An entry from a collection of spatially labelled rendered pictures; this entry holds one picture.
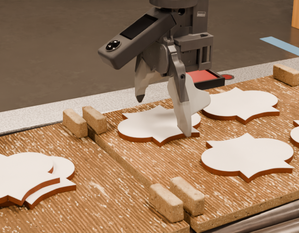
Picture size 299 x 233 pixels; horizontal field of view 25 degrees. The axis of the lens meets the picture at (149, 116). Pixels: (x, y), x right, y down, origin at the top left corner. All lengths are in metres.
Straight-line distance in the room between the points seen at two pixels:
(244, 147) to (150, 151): 0.14
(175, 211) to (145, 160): 0.16
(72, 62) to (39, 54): 0.27
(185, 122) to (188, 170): 0.08
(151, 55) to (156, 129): 0.11
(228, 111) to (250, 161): 0.17
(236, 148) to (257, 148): 0.03
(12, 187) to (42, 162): 0.07
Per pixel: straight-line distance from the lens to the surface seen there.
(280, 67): 1.26
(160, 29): 0.98
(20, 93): 3.69
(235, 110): 1.11
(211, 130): 1.06
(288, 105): 1.16
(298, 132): 1.05
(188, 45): 0.99
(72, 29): 4.74
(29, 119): 1.16
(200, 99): 1.00
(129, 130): 1.03
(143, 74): 1.06
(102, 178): 0.92
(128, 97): 1.23
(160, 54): 1.00
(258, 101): 1.15
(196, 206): 0.83
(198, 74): 1.30
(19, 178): 0.90
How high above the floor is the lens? 1.39
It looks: 25 degrees down
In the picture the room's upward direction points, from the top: straight up
